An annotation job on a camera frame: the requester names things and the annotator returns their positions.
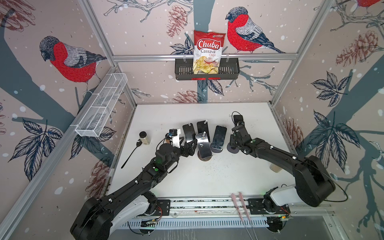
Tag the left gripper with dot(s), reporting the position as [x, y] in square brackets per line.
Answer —
[190, 151]

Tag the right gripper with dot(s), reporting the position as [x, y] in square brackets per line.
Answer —
[231, 140]

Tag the grey phone stand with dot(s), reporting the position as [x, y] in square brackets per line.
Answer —
[231, 149]
[214, 150]

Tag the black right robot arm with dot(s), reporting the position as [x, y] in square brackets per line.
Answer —
[312, 181]

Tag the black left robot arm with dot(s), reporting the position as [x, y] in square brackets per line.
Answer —
[99, 218]

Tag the black phone far left stand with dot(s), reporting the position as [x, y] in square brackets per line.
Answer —
[189, 132]

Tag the black phone stand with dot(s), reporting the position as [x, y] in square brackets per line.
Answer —
[203, 127]
[189, 132]

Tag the black phone rear stand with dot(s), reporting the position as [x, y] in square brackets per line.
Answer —
[203, 127]

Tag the black-lid pale spice jar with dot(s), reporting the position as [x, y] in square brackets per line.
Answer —
[144, 137]

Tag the amber jar right side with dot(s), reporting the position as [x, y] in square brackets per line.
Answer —
[275, 168]

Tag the black spoon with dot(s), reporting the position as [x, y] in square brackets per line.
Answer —
[138, 144]

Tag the Chuba cassava chips bag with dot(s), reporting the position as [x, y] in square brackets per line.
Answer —
[208, 49]

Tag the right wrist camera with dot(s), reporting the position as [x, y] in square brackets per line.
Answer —
[238, 119]

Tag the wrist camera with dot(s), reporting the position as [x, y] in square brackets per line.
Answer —
[238, 119]
[174, 134]

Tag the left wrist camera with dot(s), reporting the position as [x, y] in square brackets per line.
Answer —
[174, 134]

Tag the base rail plate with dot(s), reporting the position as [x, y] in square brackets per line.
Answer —
[206, 213]

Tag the black wall basket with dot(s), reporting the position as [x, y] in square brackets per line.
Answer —
[226, 69]

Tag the white wire mesh shelf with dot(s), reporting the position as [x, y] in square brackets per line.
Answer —
[98, 113]

